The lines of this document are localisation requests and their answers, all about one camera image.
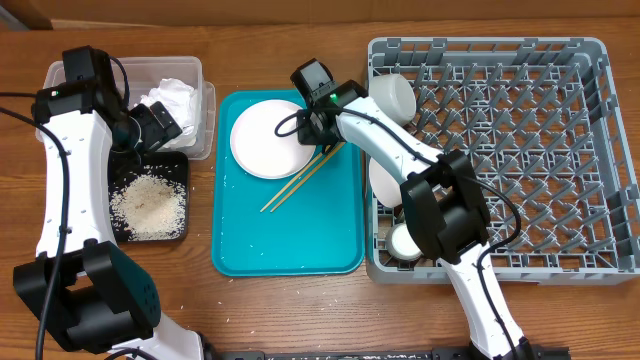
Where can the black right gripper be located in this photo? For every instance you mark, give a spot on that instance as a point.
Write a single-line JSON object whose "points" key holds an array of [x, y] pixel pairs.
{"points": [[309, 134]]}

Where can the white napkin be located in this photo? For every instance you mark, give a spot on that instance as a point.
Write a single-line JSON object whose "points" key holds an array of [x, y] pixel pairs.
{"points": [[180, 100]]}

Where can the large white pink plate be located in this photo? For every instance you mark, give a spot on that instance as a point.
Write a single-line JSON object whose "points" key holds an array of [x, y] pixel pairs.
{"points": [[257, 149]]}

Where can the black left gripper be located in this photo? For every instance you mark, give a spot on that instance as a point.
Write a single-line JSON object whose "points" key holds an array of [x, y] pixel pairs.
{"points": [[158, 130]]}

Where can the white paper cup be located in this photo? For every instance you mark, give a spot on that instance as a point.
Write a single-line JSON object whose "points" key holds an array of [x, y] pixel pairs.
{"points": [[400, 244]]}

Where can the grey dishwasher rack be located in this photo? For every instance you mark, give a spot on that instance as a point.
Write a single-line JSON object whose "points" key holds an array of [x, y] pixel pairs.
{"points": [[540, 121]]}

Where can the clear plastic waste bin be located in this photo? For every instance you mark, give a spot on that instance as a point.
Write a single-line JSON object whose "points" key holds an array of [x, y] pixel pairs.
{"points": [[165, 70]]}

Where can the small white pink plate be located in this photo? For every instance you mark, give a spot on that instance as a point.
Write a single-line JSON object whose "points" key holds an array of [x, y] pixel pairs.
{"points": [[383, 185]]}

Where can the black food waste tray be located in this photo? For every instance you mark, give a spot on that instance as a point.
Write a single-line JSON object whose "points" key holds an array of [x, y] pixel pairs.
{"points": [[173, 166]]}

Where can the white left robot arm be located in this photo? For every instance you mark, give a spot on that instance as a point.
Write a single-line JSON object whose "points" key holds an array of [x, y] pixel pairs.
{"points": [[86, 293]]}

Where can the wooden chopstick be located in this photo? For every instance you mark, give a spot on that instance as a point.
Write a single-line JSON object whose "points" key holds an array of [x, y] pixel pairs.
{"points": [[305, 177], [292, 181]]}

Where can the grey bowl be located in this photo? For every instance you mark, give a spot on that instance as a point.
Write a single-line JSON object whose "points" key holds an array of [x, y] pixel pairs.
{"points": [[394, 95]]}

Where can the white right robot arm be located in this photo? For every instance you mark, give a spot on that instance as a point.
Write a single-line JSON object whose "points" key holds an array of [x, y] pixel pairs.
{"points": [[445, 210]]}

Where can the teal plastic tray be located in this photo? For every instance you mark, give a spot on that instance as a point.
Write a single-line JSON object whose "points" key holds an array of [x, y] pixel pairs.
{"points": [[319, 230]]}

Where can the pile of rice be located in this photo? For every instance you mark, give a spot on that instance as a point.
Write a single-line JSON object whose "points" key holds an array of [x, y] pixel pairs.
{"points": [[149, 208]]}

